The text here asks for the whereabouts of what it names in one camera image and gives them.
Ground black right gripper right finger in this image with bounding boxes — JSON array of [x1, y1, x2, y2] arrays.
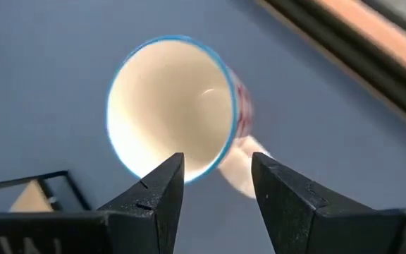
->
[[251, 152, 406, 254]]

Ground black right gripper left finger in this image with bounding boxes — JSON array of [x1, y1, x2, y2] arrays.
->
[[0, 152, 185, 254]]

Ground blue-rimmed pink patterned mug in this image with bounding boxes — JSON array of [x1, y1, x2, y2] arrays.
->
[[106, 34, 273, 199]]

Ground tan cardboard piece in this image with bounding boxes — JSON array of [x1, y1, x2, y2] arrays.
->
[[8, 179, 55, 213]]

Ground black wire rack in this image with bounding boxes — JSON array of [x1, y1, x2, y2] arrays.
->
[[0, 170, 92, 213]]

